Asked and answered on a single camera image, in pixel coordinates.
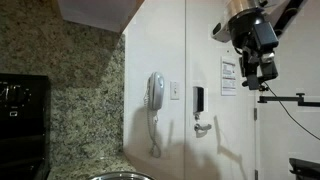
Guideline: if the black door keypad lock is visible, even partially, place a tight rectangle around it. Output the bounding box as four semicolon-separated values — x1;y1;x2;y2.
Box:
192;85;209;114

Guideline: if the white coiled phone cord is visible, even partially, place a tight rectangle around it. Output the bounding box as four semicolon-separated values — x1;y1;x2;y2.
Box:
143;93;163;159

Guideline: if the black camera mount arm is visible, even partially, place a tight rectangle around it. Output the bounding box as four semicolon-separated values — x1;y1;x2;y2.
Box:
257;84;320;108

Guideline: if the black kitchen stove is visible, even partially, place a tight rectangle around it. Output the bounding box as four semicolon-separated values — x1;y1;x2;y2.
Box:
0;73;52;180

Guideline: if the white door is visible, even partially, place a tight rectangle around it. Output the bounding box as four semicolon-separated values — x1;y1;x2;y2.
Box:
184;0;258;180

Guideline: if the thin black camera cable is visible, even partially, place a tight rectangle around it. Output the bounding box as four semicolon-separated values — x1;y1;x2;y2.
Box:
264;83;320;142

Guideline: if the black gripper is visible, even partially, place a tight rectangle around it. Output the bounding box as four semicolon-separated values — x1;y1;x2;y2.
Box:
229;8;280;92

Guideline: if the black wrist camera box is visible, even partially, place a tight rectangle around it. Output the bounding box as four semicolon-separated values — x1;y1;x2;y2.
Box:
252;20;280;50

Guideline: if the white paper door notice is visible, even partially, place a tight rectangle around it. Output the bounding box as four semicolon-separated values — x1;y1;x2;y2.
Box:
220;55;238;97

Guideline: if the white wall telephone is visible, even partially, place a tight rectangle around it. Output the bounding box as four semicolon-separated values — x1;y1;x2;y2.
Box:
147;71;166;112

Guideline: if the granite topped base cabinet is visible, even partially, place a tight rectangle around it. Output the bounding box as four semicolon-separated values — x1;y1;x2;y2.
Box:
46;154;138;180

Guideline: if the silver door lever handle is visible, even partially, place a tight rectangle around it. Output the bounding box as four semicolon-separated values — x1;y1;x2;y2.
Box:
193;122;213;133

